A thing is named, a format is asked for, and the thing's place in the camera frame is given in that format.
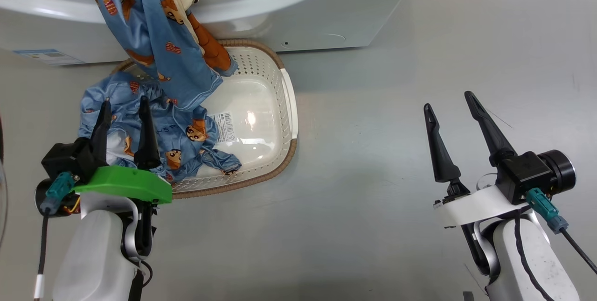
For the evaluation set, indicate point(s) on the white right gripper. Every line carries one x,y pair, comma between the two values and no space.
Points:
475,205

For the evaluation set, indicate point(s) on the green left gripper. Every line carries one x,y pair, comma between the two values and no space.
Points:
126,184

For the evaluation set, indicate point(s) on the blue cartoon print pyjama garment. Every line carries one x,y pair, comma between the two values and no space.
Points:
121,91

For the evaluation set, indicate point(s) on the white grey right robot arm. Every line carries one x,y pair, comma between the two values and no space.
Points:
541,263

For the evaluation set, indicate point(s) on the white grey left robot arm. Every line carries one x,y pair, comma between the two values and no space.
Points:
93,259

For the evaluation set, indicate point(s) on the barcode label in basket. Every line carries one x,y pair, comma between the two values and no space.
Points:
223,126

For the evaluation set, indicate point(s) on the cream perforated laundry basket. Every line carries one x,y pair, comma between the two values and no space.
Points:
261,105

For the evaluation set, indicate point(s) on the white front-load washing machine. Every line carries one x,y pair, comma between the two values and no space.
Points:
326,16

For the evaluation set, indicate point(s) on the blue energy label sticker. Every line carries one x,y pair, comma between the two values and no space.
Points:
46,56

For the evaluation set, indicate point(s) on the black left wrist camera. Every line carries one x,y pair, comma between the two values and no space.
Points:
65,158

